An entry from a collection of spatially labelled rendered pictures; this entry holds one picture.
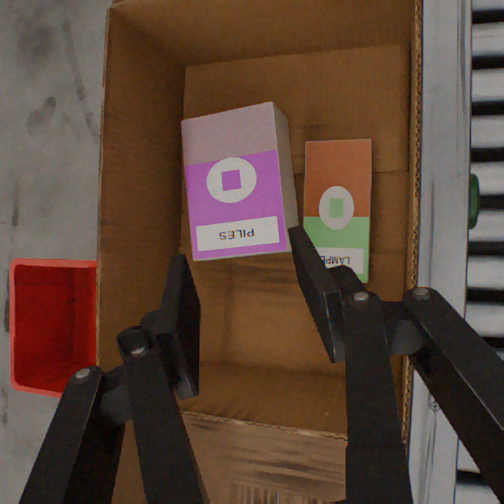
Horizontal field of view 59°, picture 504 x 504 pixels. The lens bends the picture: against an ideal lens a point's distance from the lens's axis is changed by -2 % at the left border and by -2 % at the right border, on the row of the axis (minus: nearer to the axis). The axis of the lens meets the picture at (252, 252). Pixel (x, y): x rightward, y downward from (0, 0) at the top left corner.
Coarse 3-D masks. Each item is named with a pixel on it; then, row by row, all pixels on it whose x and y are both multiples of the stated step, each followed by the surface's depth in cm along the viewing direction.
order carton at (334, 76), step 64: (128, 0) 43; (192, 0) 42; (256, 0) 42; (320, 0) 42; (384, 0) 41; (128, 64) 47; (192, 64) 58; (256, 64) 55; (320, 64) 53; (384, 64) 51; (128, 128) 47; (320, 128) 53; (384, 128) 51; (128, 192) 48; (384, 192) 51; (128, 256) 48; (192, 256) 58; (256, 256) 55; (384, 256) 51; (128, 320) 49; (256, 320) 56; (256, 384) 49; (320, 384) 50
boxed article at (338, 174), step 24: (312, 144) 52; (336, 144) 51; (360, 144) 50; (312, 168) 52; (336, 168) 51; (360, 168) 50; (312, 192) 52; (336, 192) 51; (360, 192) 50; (312, 216) 52; (336, 216) 51; (360, 216) 50; (312, 240) 52; (336, 240) 51; (360, 240) 50; (336, 264) 51; (360, 264) 50
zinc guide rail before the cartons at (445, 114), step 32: (448, 0) 48; (448, 32) 48; (448, 64) 48; (448, 96) 48; (448, 128) 48; (448, 160) 48; (448, 192) 49; (448, 224) 49; (448, 256) 49; (448, 288) 49; (416, 384) 50; (416, 416) 50; (416, 448) 50; (448, 448) 49; (416, 480) 50; (448, 480) 49
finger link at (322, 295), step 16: (304, 240) 20; (304, 256) 18; (320, 256) 18; (304, 272) 18; (320, 272) 17; (304, 288) 20; (320, 288) 16; (336, 288) 16; (320, 304) 16; (336, 304) 16; (320, 320) 17; (336, 320) 16; (320, 336) 18; (336, 336) 16; (336, 352) 16
